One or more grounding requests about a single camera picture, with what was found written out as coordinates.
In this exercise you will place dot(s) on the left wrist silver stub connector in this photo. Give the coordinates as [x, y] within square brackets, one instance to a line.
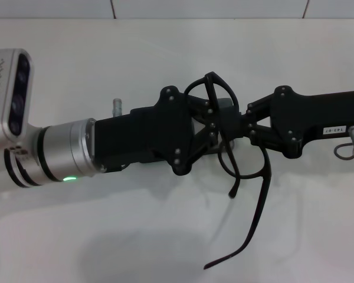
[117, 107]

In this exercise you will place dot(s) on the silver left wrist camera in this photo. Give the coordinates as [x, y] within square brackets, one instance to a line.
[6, 97]

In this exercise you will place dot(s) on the black glasses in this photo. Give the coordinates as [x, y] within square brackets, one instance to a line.
[213, 77]

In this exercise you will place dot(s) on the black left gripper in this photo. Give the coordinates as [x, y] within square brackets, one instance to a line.
[147, 135]

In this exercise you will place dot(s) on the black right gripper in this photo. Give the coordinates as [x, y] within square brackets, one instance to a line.
[306, 115]

